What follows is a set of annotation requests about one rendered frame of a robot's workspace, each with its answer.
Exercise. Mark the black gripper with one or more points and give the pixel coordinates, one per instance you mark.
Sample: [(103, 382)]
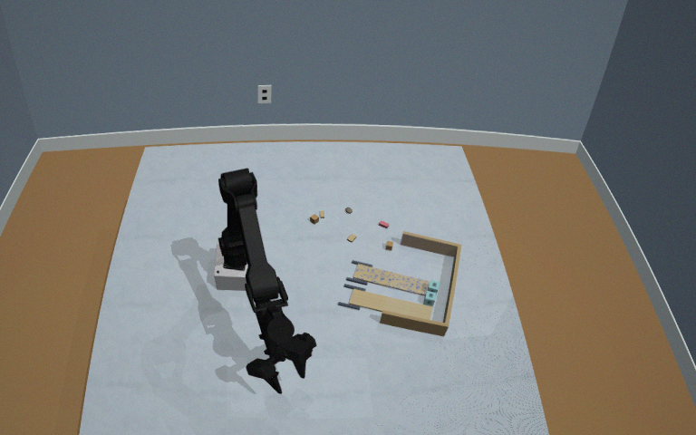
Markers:
[(266, 369)]

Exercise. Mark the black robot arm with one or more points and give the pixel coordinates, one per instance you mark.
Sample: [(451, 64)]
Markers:
[(241, 243)]

